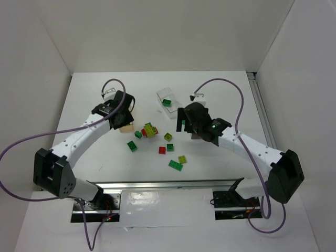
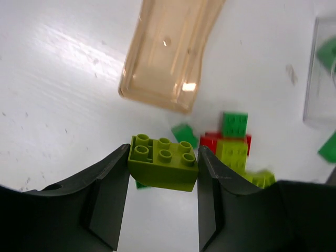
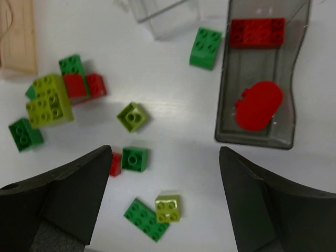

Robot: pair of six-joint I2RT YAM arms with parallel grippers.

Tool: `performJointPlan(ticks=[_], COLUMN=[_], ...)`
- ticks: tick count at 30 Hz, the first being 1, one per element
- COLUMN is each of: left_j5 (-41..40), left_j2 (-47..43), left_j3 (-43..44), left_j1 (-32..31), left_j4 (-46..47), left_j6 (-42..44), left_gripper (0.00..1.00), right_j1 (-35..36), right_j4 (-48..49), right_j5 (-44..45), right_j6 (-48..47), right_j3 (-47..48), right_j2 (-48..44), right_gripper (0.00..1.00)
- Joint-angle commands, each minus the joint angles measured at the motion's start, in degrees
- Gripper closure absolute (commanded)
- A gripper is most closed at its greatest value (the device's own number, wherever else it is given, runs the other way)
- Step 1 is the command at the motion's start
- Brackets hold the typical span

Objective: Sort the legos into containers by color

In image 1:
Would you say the small dark green lego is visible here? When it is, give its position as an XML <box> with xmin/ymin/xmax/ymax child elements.
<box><xmin>134</xmin><ymin>131</ymin><xmax>143</xmax><ymax>139</ymax></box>

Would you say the green two-by-four lego upturned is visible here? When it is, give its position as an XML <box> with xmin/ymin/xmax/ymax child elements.
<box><xmin>127</xmin><ymin>141</ymin><xmax>138</xmax><ymax>152</ymax></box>

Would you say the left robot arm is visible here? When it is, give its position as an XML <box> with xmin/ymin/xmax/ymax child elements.
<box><xmin>33</xmin><ymin>90</ymin><xmax>135</xmax><ymax>209</ymax></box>

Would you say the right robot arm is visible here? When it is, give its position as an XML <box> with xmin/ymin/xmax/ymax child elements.
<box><xmin>176</xmin><ymin>102</ymin><xmax>305</xmax><ymax>204</ymax></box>

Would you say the clear transparent container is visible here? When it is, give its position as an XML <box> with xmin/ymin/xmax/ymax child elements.
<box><xmin>156</xmin><ymin>88</ymin><xmax>182</xmax><ymax>119</ymax></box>

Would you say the orange transparent container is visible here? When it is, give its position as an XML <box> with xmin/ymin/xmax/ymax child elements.
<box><xmin>119</xmin><ymin>122</ymin><xmax>134</xmax><ymax>133</ymax></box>

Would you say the grey transparent container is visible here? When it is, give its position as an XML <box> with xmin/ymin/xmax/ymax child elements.
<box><xmin>191</xmin><ymin>132</ymin><xmax>202</xmax><ymax>140</ymax></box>

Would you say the green lego in clear bin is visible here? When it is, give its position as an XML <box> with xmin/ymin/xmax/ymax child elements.
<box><xmin>162</xmin><ymin>99</ymin><xmax>172</xmax><ymax>107</ymax></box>

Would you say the red curved lego brick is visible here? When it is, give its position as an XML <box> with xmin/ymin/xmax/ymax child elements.
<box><xmin>141</xmin><ymin>128</ymin><xmax>147</xmax><ymax>137</ymax></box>

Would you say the lime lego upturned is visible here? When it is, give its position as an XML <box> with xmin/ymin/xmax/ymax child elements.
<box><xmin>164</xmin><ymin>133</ymin><xmax>172</xmax><ymax>141</ymax></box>

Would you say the lime lego on stack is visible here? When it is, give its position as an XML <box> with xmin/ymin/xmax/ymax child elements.
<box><xmin>143</xmin><ymin>125</ymin><xmax>155</xmax><ymax>138</ymax></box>

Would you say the lime lego large block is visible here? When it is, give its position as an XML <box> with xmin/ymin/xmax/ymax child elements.
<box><xmin>151</xmin><ymin>127</ymin><xmax>158</xmax><ymax>135</ymax></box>

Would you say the green square lego upturned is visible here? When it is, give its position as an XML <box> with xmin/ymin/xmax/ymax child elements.
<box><xmin>166</xmin><ymin>144</ymin><xmax>174</xmax><ymax>151</ymax></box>

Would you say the lime small lego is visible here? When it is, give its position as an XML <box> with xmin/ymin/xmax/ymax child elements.
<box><xmin>178</xmin><ymin>155</ymin><xmax>187</xmax><ymax>164</ymax></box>

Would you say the red square lego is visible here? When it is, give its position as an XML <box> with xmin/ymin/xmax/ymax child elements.
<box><xmin>159</xmin><ymin>146</ymin><xmax>166</xmax><ymax>154</ymax></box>

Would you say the green flat long lego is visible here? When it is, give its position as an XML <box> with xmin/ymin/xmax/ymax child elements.
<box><xmin>169</xmin><ymin>160</ymin><xmax>183</xmax><ymax>171</ymax></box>

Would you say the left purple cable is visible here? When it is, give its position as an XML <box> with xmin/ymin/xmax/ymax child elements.
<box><xmin>0</xmin><ymin>78</ymin><xmax>126</xmax><ymax>251</ymax></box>

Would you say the purple cable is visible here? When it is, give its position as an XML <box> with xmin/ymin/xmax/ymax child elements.
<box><xmin>0</xmin><ymin>78</ymin><xmax>126</xmax><ymax>251</ymax></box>
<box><xmin>193</xmin><ymin>78</ymin><xmax>287</xmax><ymax>234</ymax></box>

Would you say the aluminium rail front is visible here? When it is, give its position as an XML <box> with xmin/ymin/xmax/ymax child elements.
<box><xmin>95</xmin><ymin>178</ymin><xmax>242</xmax><ymax>191</ymax></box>

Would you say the aluminium rail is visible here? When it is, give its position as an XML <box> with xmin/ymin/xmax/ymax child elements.
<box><xmin>95</xmin><ymin>178</ymin><xmax>242</xmax><ymax>191</ymax></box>
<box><xmin>246</xmin><ymin>72</ymin><xmax>277</xmax><ymax>149</ymax></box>

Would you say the aluminium rail right side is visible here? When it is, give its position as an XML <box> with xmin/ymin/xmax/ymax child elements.
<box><xmin>246</xmin><ymin>72</ymin><xmax>277</xmax><ymax>149</ymax></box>

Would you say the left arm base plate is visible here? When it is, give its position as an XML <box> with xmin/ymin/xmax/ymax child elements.
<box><xmin>83</xmin><ymin>189</ymin><xmax>122</xmax><ymax>223</ymax></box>

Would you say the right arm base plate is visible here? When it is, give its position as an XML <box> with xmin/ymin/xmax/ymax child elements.
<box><xmin>209</xmin><ymin>191</ymin><xmax>262</xmax><ymax>221</ymax></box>

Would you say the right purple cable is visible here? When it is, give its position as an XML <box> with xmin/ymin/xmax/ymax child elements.
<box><xmin>193</xmin><ymin>78</ymin><xmax>287</xmax><ymax>234</ymax></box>

